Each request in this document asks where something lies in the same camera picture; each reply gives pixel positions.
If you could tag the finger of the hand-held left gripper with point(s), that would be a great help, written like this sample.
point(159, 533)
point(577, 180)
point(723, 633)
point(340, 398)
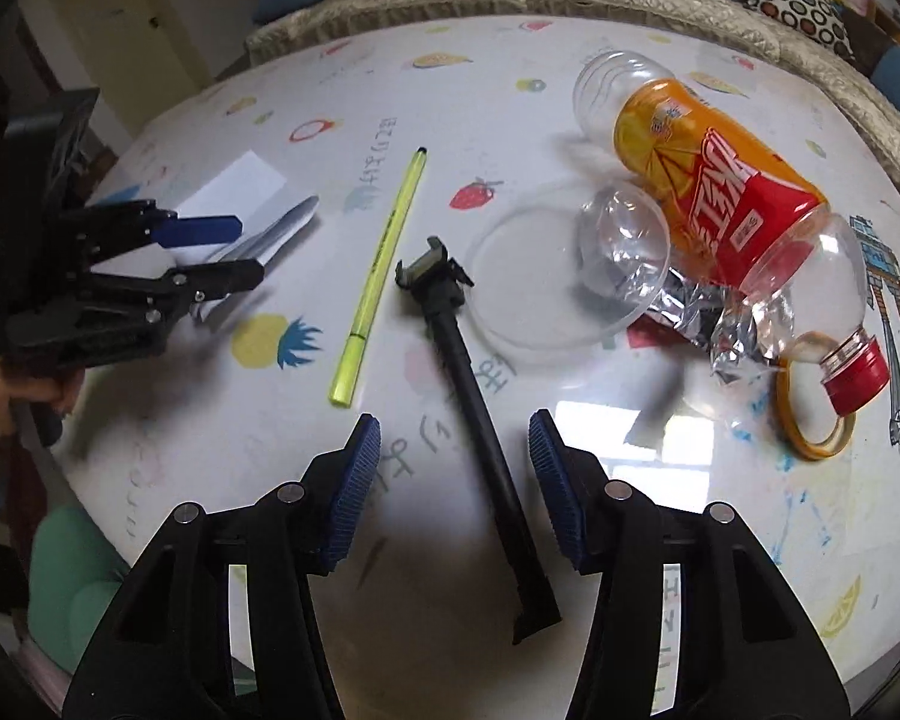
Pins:
point(195, 231)
point(195, 285)

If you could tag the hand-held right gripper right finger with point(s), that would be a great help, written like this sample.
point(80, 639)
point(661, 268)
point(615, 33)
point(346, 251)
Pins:
point(559, 495)

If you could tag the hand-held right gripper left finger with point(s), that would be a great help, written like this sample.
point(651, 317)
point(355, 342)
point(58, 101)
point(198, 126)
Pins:
point(352, 495)

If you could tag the white paper sheets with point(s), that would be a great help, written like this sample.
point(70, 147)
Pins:
point(232, 184)

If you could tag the yellow highlighter pen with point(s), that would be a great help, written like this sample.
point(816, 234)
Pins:
point(382, 262)

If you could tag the cream door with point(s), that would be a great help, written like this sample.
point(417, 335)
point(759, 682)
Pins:
point(120, 22)

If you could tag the clear round plastic lid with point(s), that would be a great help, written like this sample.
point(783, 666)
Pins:
point(525, 277)

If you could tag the silver foil wrapper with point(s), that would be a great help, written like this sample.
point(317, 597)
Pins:
point(727, 330)

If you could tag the yellow tape roll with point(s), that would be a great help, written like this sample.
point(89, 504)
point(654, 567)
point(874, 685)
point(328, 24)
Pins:
point(791, 420)

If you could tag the clear plastic cup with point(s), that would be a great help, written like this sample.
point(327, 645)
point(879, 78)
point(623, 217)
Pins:
point(622, 240)

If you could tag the green stool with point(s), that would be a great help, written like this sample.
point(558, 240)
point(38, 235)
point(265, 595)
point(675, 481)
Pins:
point(75, 585)

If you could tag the plastic bottle orange label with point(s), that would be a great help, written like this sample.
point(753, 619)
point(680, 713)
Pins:
point(712, 187)

